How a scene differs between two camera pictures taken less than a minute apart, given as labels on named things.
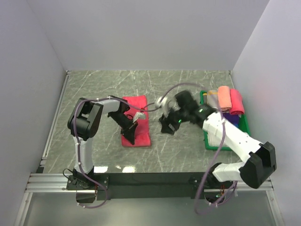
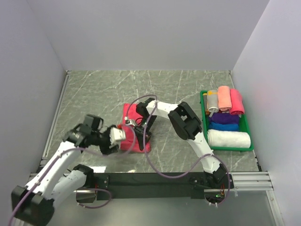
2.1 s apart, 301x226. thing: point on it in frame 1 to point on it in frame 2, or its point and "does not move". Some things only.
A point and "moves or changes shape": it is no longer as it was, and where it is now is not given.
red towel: [138, 103] moves or changes shape
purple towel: [234, 119] does not move
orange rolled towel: [225, 97] does not move
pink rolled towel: [237, 108] does not move
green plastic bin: [243, 125] does not move
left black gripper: [129, 132] to [106, 149]
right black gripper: [165, 122] to [139, 133]
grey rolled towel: [212, 98] does not move
